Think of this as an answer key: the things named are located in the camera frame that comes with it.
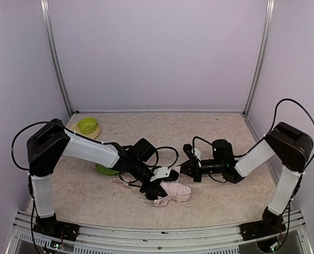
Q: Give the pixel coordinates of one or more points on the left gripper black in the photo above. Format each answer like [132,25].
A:
[151,187]

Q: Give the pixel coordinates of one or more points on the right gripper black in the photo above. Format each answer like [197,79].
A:
[196,169]

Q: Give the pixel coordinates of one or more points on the pink and black umbrella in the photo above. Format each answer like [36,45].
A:
[176,191]

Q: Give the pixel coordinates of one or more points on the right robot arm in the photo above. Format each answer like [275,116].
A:
[292,146]

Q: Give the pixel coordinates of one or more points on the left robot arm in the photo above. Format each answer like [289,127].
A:
[54,141]

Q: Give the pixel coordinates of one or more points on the green plate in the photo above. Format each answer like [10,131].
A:
[105,171]

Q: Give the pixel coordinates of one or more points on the green bowl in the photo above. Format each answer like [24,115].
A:
[87,125]

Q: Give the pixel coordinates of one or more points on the beige plate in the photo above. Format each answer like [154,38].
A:
[92,135]

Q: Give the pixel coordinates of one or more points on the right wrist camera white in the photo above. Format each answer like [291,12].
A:
[192,153]

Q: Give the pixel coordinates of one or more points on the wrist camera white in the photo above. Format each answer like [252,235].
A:
[192,153]
[167,174]

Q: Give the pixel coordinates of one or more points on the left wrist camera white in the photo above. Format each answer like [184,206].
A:
[167,174]

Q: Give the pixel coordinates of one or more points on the front aluminium rail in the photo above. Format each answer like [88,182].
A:
[105,239]

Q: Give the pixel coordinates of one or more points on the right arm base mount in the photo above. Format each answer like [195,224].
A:
[260,229]

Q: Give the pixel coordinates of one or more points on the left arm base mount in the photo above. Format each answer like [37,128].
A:
[59,229]

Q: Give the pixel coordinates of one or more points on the right aluminium corner post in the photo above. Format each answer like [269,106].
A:
[261,56]

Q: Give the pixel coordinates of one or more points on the aluminium corner post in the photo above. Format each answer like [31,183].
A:
[261,56]
[45,9]

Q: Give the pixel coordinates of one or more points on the left aluminium corner post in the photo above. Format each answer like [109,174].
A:
[45,9]

